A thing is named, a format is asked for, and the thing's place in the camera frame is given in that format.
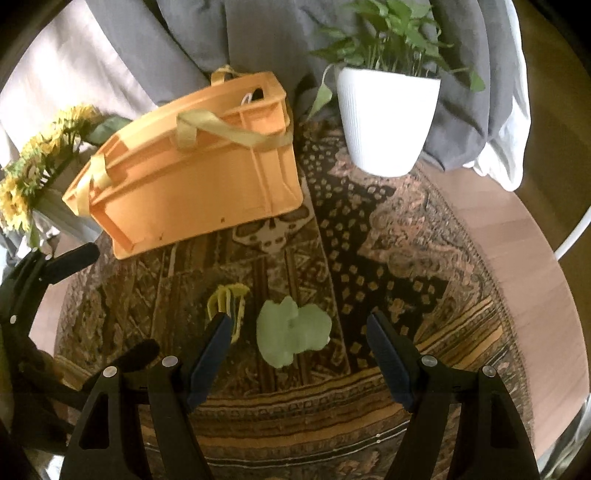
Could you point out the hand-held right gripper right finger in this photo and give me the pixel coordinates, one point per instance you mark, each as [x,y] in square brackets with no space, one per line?
[390,364]

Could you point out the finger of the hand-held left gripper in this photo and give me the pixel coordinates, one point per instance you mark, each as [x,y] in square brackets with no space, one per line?
[141,354]
[69,265]

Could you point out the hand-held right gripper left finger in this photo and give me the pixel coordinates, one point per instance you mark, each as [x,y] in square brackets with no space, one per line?
[210,355]

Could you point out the yellow striped cloth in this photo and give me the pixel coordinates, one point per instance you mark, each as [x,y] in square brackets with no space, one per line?
[226,297]

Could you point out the light green leaf plush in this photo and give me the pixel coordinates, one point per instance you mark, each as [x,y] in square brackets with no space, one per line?
[291,330]

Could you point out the orange plastic crate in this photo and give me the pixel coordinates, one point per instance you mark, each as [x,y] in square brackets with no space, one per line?
[198,189]

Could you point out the grey ribbed vase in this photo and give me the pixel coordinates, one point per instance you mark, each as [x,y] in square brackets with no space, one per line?
[60,212]

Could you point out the sunflower bouquet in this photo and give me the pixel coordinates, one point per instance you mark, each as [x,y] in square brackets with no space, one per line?
[32,175]

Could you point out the patterned brown rug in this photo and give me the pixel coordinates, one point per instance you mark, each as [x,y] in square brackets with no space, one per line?
[392,258]

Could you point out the beige curtain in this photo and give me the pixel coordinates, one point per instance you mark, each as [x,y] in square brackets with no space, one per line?
[60,69]

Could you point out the white curved tube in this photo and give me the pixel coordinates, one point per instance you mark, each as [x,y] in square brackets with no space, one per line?
[575,237]

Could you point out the white ribbed plant pot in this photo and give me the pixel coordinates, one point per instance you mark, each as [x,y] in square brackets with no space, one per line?
[388,120]

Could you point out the wide grey curtain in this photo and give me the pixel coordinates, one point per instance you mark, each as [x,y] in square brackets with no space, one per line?
[194,32]

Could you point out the white sheer curtain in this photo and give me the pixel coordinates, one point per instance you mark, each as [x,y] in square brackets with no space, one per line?
[505,115]

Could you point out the green potted plant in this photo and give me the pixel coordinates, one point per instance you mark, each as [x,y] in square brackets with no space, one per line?
[392,27]

